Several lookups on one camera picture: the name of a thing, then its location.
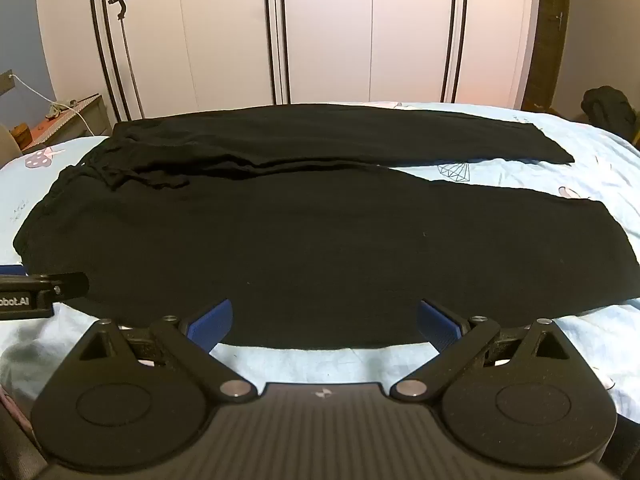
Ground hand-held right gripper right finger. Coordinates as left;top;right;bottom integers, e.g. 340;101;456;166
392;300;572;402

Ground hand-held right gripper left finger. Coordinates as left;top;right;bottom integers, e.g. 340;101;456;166
75;299;257;405

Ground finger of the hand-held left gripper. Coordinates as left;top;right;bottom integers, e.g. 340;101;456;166
30;272;91;304

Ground black pants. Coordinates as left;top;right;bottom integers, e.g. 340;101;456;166
12;104;640;351

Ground small wooden box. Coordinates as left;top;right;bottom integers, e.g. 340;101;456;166
11;124;34;152

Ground grey bedside table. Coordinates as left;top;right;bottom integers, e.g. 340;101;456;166
22;93;114;154

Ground light blue printed bed sheet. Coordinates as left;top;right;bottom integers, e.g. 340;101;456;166
0;100;640;426

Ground dark clothes pile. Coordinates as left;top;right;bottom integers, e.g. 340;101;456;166
580;86;640;139

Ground white wardrobe with black stripes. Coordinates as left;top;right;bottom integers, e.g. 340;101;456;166
35;0;545;122

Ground white cable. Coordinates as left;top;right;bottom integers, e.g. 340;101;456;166
9;73;97;139

